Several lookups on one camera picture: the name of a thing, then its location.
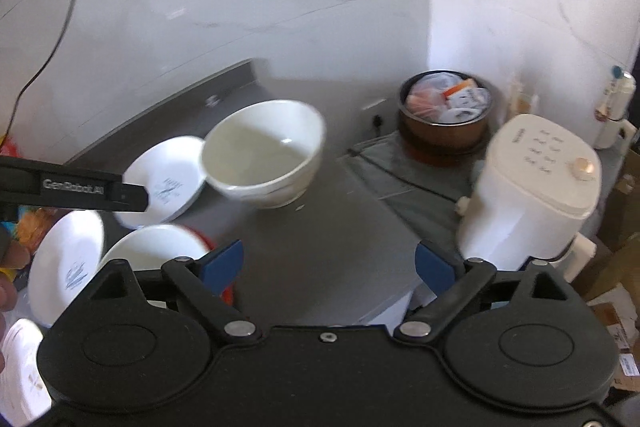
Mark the white bakery print plate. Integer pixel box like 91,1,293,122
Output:
115,135,206,230

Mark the large white ceramic bowl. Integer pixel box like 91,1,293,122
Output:
200,100,326,209

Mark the person's left hand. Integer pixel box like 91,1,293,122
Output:
0,225,32,338

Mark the white bowl in red bowl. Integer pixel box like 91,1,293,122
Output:
99,225,212,271

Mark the white rice cooker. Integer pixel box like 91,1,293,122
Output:
456,114,602,271

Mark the brown pot with packets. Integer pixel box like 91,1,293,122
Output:
398,69,495,155

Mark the white clip on counter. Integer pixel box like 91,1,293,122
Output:
205,95,220,107

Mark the white bottle with teal cap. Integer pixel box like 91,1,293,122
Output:
593,66,637,154

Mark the black power cable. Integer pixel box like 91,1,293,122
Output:
2,0,89,143

